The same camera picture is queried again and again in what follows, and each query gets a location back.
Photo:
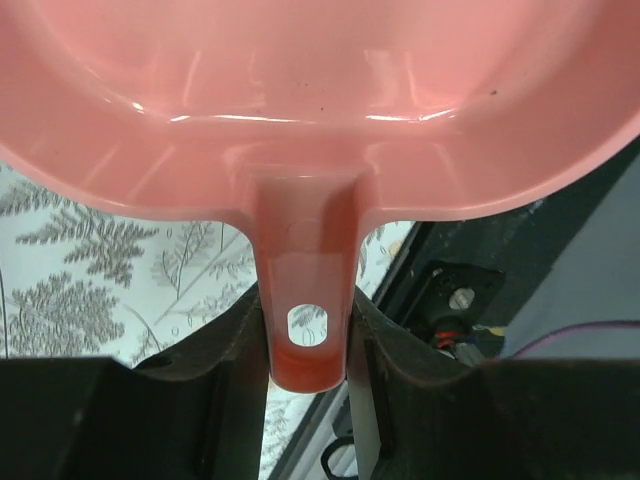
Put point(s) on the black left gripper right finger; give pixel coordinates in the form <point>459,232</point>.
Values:
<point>418,414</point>

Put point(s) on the pink dustpan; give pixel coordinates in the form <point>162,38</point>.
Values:
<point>307,124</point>

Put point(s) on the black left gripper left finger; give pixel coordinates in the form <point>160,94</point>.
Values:
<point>193,411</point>

